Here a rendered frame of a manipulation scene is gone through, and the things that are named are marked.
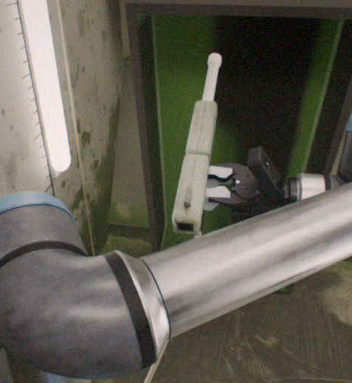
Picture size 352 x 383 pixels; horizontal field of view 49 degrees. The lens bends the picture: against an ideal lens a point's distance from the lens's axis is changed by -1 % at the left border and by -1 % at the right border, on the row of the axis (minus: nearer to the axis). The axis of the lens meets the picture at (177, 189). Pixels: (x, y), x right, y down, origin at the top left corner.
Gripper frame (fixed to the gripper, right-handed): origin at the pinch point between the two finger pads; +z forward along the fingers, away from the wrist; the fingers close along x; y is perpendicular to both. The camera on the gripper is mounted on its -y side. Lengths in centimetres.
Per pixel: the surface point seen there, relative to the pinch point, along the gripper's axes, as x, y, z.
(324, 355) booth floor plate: 11, 146, -60
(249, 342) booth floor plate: 12, 146, -23
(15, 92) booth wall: 55, 27, 73
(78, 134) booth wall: 84, 77, 71
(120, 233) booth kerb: 80, 167, 65
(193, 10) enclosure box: 43.2, -11.3, 4.5
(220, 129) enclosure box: 68, 52, -1
